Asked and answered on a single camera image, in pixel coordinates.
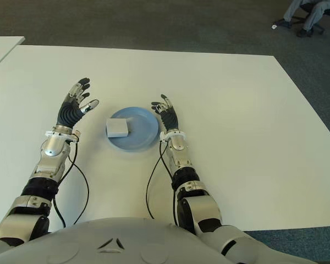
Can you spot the black office chair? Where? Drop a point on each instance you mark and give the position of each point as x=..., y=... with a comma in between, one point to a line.
x=299, y=17

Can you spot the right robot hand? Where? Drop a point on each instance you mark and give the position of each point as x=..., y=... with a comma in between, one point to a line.
x=169, y=116

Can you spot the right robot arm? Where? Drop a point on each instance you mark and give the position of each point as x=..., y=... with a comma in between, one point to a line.
x=203, y=209

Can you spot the white cube charger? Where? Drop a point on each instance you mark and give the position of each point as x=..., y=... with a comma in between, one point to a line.
x=116, y=127

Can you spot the blue round plate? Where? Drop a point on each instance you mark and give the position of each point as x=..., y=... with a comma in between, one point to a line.
x=143, y=132

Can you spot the person in grey trousers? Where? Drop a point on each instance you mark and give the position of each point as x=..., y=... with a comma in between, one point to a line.
x=309, y=13

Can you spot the grey robot torso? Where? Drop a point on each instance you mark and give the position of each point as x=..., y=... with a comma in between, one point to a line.
x=104, y=242

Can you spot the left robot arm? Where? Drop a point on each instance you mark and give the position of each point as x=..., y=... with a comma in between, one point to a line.
x=35, y=187

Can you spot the white office table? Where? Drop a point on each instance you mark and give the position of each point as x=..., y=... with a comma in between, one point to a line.
x=1, y=49

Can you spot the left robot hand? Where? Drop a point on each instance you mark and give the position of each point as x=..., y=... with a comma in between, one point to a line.
x=70, y=111

